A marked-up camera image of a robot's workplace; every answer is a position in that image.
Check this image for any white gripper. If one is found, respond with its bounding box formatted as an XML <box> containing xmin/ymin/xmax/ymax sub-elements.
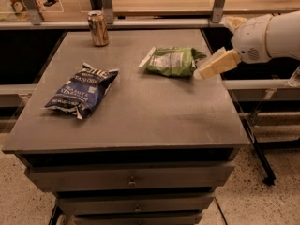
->
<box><xmin>193</xmin><ymin>14</ymin><xmax>273</xmax><ymax>80</ymax></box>

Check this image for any green jalapeno chip bag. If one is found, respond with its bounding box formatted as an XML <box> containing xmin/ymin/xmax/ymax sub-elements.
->
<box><xmin>139</xmin><ymin>47</ymin><xmax>206</xmax><ymax>77</ymax></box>

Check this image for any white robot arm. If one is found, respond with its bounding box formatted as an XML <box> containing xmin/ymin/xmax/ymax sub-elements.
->
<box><xmin>193</xmin><ymin>11</ymin><xmax>300</xmax><ymax>80</ymax></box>

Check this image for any orange soda can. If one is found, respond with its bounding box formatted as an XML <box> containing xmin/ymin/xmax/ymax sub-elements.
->
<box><xmin>87</xmin><ymin>10</ymin><xmax>109</xmax><ymax>46</ymax></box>

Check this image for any blue sea salt chip bag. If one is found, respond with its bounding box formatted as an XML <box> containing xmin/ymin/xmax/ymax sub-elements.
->
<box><xmin>45</xmin><ymin>63</ymin><xmax>118</xmax><ymax>120</ymax></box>

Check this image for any grey drawer cabinet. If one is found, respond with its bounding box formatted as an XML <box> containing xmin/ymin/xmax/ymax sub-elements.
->
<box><xmin>1</xmin><ymin>28</ymin><xmax>251</xmax><ymax>225</ymax></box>

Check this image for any black table leg right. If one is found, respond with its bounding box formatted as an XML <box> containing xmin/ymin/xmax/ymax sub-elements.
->
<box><xmin>232</xmin><ymin>95</ymin><xmax>276</xmax><ymax>187</ymax></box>

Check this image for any small black object on counter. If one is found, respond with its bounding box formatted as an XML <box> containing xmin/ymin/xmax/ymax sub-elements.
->
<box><xmin>43</xmin><ymin>0</ymin><xmax>58</xmax><ymax>7</ymax></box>

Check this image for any colourful package at top left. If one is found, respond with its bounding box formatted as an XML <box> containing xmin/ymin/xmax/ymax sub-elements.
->
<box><xmin>0</xmin><ymin>0</ymin><xmax>29</xmax><ymax>21</ymax></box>

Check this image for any bottom drawer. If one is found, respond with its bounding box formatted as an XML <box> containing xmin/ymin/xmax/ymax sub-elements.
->
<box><xmin>73</xmin><ymin>212</ymin><xmax>203</xmax><ymax>225</ymax></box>

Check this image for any grey metal shelf post right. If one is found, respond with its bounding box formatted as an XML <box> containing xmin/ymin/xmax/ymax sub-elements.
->
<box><xmin>210</xmin><ymin>0</ymin><xmax>226</xmax><ymax>23</ymax></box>

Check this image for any grey metal shelf post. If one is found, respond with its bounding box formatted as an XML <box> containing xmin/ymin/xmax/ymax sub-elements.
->
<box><xmin>210</xmin><ymin>0</ymin><xmax>226</xmax><ymax>23</ymax></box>
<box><xmin>87</xmin><ymin>0</ymin><xmax>115</xmax><ymax>25</ymax></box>
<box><xmin>23</xmin><ymin>0</ymin><xmax>43</xmax><ymax>25</ymax></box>

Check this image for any grey metal shelf post middle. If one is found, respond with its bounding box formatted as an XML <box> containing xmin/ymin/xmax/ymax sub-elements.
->
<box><xmin>87</xmin><ymin>0</ymin><xmax>115</xmax><ymax>25</ymax></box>

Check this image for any middle drawer with handle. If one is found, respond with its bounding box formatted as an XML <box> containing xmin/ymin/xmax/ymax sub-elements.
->
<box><xmin>57</xmin><ymin>193</ymin><xmax>214</xmax><ymax>215</ymax></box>

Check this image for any drawer with handle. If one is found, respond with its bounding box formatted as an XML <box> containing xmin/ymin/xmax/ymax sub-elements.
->
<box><xmin>57</xmin><ymin>193</ymin><xmax>214</xmax><ymax>215</ymax></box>
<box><xmin>26</xmin><ymin>161</ymin><xmax>234</xmax><ymax>192</ymax></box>

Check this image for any grey metal shelf post left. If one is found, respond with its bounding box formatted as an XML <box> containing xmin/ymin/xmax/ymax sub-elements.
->
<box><xmin>23</xmin><ymin>0</ymin><xmax>43</xmax><ymax>25</ymax></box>

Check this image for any top drawer with handle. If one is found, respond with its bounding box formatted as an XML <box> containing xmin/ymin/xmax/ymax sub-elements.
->
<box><xmin>26</xmin><ymin>161</ymin><xmax>234</xmax><ymax>192</ymax></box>

